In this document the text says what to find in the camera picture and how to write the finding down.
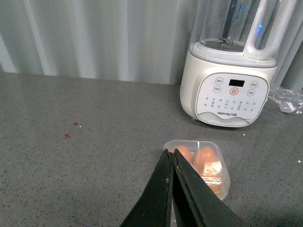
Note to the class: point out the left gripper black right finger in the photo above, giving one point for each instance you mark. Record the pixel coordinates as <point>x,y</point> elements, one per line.
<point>195,204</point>

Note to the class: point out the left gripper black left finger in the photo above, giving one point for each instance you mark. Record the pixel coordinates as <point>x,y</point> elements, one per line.
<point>153,209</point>

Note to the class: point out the brown egg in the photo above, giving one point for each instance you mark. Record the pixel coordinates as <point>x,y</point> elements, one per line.
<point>184,150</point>
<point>215,181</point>
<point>202,157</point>

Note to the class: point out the clear plastic egg box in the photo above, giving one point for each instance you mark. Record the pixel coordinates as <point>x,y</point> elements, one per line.
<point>218,166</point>

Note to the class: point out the white Joyoung blender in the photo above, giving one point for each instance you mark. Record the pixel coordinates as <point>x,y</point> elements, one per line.
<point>231,59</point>

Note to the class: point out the clear plastic bag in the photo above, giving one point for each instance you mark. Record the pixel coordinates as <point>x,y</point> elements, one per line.
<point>287,101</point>

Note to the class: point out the grey pleated curtain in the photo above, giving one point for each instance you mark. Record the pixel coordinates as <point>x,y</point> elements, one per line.
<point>128,40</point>

